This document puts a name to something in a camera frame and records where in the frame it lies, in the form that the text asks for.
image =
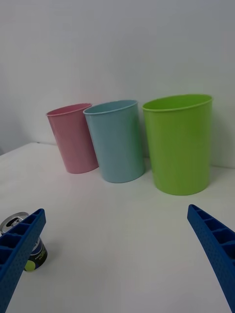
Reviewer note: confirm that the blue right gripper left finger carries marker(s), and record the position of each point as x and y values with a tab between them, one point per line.
19	252

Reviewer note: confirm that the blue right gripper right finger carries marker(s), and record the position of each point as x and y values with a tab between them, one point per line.
218	249

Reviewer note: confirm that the black drink can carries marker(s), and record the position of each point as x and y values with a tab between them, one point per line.
39	256

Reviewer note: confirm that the green plastic bin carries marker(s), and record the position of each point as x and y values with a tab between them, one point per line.
178	151

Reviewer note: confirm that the pink plastic bin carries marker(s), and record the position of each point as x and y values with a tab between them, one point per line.
73	141

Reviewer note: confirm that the pale blue plastic bin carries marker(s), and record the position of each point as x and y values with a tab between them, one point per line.
117	146

